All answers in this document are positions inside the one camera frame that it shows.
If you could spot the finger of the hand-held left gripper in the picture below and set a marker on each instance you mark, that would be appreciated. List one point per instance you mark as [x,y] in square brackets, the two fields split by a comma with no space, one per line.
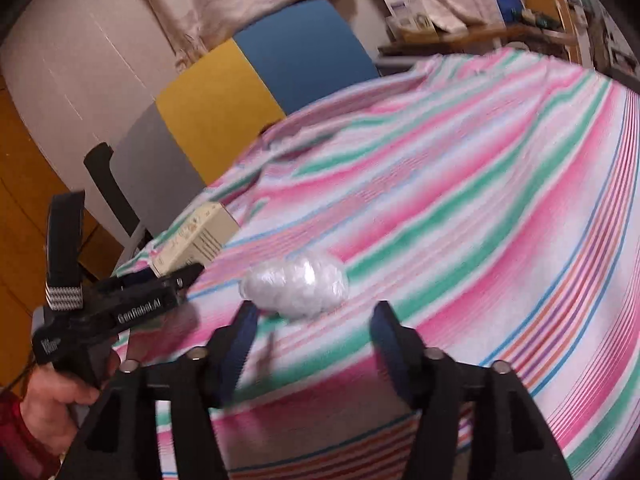
[186,276]
[132,277]

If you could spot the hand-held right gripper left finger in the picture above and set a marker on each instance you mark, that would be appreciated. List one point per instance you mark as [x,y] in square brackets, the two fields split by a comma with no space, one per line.
[240,345]

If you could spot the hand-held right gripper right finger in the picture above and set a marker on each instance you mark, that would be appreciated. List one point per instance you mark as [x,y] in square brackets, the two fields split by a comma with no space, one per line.
[390,345]

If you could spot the cream printed carton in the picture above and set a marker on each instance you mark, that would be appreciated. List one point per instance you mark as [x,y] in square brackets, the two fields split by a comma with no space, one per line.
[200,240]

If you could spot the clear plastic ball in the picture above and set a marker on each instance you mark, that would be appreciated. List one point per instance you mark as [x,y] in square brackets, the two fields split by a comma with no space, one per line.
[295,285]

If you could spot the red sleeved left forearm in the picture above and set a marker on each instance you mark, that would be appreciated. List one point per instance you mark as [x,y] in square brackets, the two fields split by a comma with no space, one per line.
[20,440]

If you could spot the person's left hand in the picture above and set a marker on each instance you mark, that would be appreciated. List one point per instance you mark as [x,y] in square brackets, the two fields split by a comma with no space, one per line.
[50,405]

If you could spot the pink green striped tablecloth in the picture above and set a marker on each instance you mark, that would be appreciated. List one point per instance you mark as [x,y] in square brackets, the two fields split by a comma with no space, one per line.
[450,185]

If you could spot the grey yellow blue chair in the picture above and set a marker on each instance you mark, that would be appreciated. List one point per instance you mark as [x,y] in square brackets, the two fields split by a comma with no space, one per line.
[215,100]

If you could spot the beige patterned curtain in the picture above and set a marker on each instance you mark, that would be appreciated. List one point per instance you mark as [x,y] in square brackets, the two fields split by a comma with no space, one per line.
[225,0]

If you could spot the wooden shelf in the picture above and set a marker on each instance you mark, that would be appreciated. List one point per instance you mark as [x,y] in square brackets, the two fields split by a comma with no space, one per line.
[475,35]

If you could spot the white printed carton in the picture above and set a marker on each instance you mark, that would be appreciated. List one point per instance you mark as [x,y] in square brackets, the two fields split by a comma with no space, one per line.
[405,7]

